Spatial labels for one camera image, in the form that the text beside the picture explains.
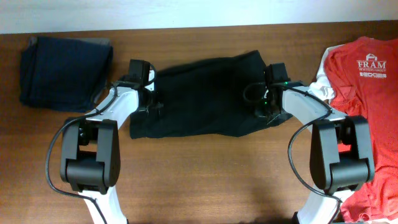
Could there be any black t-shirt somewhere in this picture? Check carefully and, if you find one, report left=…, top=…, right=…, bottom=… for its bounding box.
left=129, top=50, right=282, bottom=139

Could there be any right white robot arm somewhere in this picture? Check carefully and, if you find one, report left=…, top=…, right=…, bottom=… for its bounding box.
left=259, top=82, right=375, bottom=224

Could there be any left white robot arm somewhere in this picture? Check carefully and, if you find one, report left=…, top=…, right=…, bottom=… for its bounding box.
left=60, top=81, right=155, bottom=223

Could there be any white t-shirt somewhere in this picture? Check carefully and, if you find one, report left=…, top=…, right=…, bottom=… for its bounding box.
left=309, top=44, right=343, bottom=103

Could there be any folded navy blue garment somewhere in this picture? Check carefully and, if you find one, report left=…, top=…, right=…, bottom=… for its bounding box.
left=19, top=36, right=114, bottom=113

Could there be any red printed t-shirt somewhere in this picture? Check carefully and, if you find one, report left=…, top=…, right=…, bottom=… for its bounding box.
left=323, top=37, right=397, bottom=222

